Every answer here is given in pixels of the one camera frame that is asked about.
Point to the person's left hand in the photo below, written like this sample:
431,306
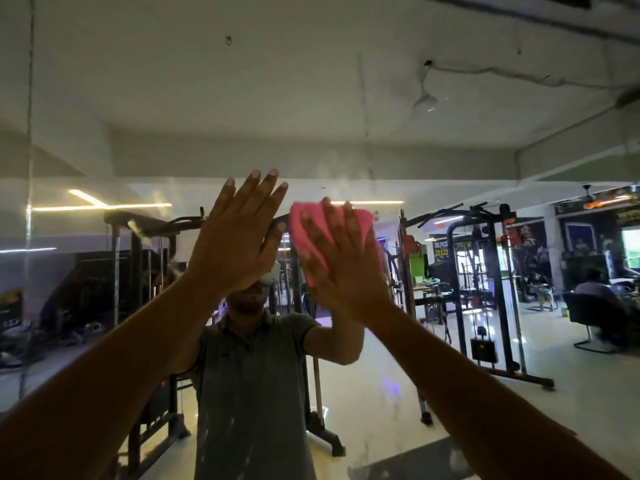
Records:
237,244

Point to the person's right forearm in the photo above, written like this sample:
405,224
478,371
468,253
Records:
475,404

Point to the person's right hand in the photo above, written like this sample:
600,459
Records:
355,279

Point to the person's left forearm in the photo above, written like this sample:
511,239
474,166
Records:
90,394

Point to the large wall mirror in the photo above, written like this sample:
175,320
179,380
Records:
300,94

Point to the pink cloth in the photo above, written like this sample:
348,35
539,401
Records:
300,229

